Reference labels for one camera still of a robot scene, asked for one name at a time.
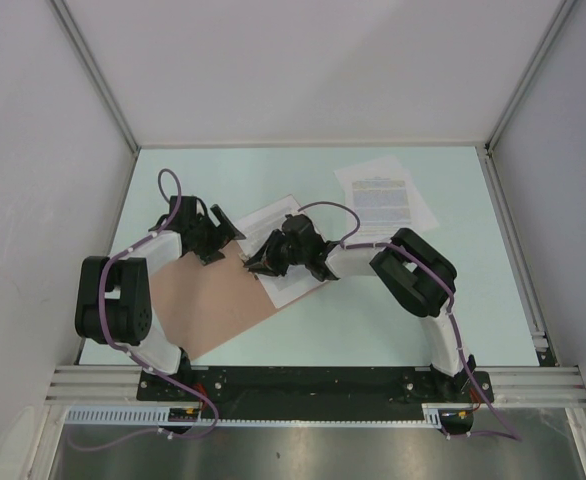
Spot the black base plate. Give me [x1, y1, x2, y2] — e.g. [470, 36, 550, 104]
[137, 364, 494, 421]

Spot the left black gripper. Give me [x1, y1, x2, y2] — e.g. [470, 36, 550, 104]
[189, 205, 244, 265]

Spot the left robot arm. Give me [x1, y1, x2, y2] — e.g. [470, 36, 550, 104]
[75, 196, 246, 400]

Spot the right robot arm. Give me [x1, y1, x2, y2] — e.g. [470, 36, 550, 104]
[243, 214, 475, 401]

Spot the aluminium frame post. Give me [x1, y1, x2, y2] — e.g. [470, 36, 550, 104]
[484, 0, 580, 154]
[47, 0, 141, 158]

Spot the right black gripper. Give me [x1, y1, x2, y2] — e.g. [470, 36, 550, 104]
[245, 229, 309, 277]

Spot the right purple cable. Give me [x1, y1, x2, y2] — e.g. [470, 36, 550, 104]
[297, 200, 522, 441]

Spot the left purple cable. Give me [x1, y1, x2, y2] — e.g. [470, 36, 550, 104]
[67, 168, 219, 451]

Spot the printed paper sheet under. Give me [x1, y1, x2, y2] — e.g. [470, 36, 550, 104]
[334, 156, 439, 243]

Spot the aluminium frame post right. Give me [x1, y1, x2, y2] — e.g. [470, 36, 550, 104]
[484, 0, 580, 154]

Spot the printed paper sheet top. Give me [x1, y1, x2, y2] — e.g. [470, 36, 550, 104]
[234, 195, 300, 256]

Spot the printed paper sheet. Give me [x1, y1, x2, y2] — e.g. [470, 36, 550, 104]
[234, 195, 300, 256]
[258, 266, 323, 309]

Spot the aluminium frame post left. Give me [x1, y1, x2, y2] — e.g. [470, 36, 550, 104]
[47, 0, 141, 158]

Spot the aluminium rail right side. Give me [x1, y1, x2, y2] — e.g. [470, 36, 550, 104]
[476, 145, 558, 367]

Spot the white cable duct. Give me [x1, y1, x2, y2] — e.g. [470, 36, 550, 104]
[65, 402, 479, 429]

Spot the purple cable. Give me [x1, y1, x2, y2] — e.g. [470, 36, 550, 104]
[67, 168, 219, 451]
[297, 200, 522, 441]

